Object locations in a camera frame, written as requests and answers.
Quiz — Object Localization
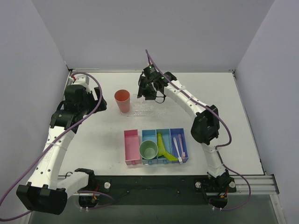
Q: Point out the purple cable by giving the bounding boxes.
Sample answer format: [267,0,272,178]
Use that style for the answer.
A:
[145,49,252,211]
[0,72,115,220]

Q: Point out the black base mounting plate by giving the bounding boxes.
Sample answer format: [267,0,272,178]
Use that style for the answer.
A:
[77,175,236,209]

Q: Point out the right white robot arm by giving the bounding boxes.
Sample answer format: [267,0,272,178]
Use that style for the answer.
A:
[137,65,233,188]

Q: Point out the pink storage bin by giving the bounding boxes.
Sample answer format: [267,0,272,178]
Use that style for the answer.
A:
[124,129,142,165]

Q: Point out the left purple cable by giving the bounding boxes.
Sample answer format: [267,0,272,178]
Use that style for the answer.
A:
[0,72,115,220]

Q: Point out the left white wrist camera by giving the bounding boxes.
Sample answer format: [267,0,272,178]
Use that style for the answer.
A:
[69,75,91,93]

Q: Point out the purple-blue storage bin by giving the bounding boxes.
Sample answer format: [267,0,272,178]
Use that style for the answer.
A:
[170,128,189,163]

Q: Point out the orange plastic cup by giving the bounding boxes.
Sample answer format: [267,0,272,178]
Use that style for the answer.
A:
[114,90,130,113]

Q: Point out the clear textured plastic box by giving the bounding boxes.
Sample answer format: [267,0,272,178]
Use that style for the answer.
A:
[131,92,168,116]

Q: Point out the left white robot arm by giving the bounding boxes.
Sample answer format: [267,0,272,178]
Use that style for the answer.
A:
[16,83,107,215]

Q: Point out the light blue bin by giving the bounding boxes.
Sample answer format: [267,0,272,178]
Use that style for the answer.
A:
[142,129,157,165]
[157,129,172,164]

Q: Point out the light blue bin left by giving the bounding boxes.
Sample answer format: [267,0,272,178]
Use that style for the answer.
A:
[142,129,157,165]

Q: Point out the white toothbrush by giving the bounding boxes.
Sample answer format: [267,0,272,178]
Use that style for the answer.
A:
[173,137,183,164]

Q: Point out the yellow-green toothpaste tube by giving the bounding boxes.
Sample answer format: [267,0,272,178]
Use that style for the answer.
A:
[157,133,166,157]
[158,151,178,161]

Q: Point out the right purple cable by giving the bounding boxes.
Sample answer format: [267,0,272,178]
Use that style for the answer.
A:
[145,49,252,211]

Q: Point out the green plastic cup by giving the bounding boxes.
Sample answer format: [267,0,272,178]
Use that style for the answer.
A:
[139,140,158,160]

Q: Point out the pink toothbrush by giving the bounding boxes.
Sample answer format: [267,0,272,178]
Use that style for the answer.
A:
[178,134,185,159]

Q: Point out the clear textured oval tray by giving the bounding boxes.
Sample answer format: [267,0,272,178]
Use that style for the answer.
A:
[121,99,169,118]

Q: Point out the light blue bin middle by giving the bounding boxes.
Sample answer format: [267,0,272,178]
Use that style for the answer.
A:
[157,129,172,164]

